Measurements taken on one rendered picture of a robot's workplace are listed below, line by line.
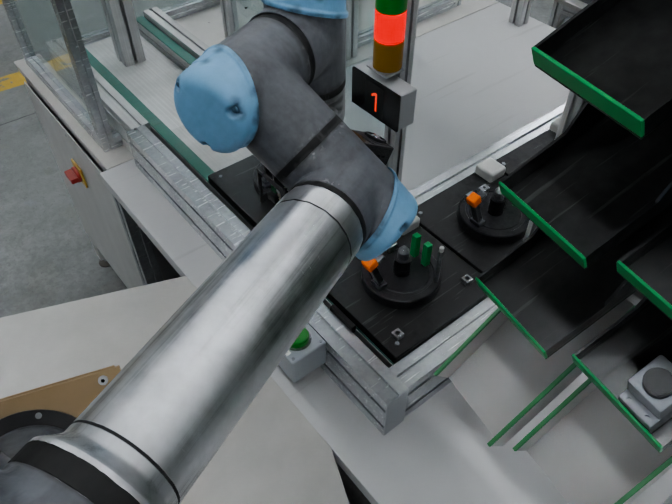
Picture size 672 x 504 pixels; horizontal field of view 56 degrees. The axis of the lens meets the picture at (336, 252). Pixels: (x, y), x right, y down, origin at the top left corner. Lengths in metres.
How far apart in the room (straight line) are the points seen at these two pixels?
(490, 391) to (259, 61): 0.61
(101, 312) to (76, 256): 1.39
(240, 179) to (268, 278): 0.92
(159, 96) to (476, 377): 1.11
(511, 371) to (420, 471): 0.23
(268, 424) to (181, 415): 0.73
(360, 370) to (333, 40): 0.58
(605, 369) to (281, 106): 0.49
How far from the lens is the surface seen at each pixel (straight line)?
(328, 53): 0.59
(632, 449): 0.91
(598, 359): 0.80
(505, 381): 0.95
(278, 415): 1.10
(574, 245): 0.69
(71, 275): 2.61
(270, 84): 0.52
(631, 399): 0.76
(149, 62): 1.87
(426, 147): 1.59
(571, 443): 0.94
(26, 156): 3.27
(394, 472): 1.05
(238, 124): 0.50
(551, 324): 0.81
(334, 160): 0.51
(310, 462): 1.06
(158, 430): 0.36
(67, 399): 0.92
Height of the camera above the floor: 1.82
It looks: 47 degrees down
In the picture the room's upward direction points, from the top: straight up
